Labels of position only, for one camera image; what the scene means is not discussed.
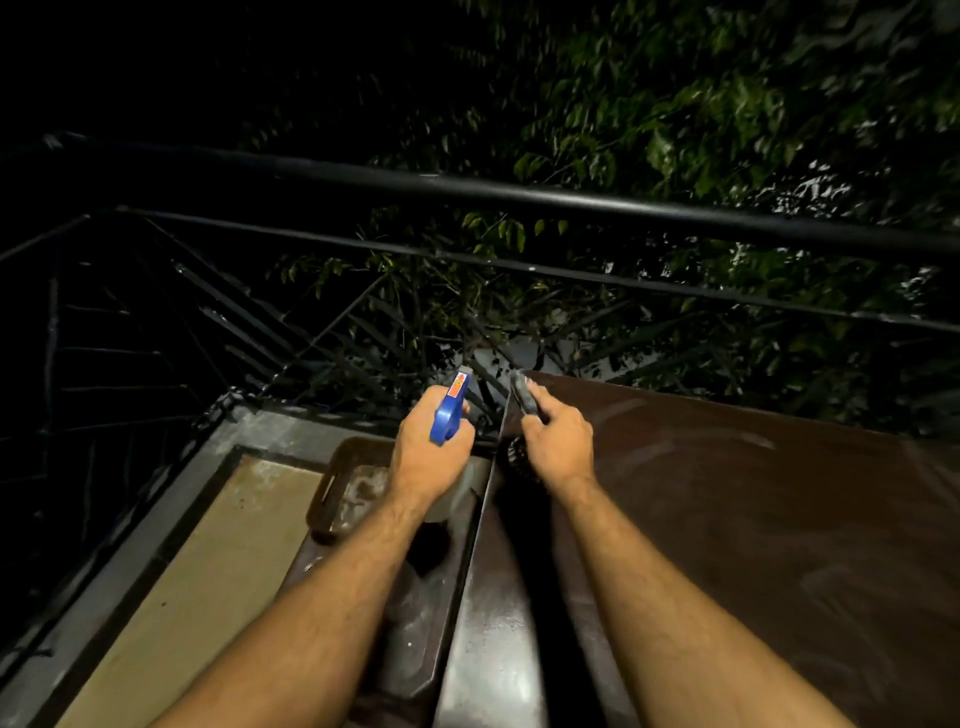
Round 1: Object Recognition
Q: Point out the person's right hand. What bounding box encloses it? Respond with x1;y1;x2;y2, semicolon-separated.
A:
519;381;598;498

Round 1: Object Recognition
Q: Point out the person's left hand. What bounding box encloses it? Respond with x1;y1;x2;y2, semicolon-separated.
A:
385;385;478;520

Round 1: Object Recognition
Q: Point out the blue trigger spray bottle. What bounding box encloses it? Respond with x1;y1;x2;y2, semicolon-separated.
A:
426;366;493;524

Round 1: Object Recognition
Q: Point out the person's left forearm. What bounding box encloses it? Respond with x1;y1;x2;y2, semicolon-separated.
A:
150;486;445;728

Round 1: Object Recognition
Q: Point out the person's right forearm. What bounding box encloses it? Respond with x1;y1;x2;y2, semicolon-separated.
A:
550;474;858;728

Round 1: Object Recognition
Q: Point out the black round brush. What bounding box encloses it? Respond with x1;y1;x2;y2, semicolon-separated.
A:
503;435;543;484

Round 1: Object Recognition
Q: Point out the brown rectangular tray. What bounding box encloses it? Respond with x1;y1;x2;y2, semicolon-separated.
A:
305;436;494;543

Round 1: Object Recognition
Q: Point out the dark brown metal ledge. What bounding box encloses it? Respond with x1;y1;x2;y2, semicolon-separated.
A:
276;450;498;728

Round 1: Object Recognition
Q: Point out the black metal railing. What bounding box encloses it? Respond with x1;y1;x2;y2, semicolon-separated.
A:
0;130;960;680

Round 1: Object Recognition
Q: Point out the large brown metal panel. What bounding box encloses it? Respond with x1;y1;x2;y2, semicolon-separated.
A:
433;370;960;728

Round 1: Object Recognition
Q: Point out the green leafy tree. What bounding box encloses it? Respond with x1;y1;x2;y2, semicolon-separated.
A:
243;0;960;440

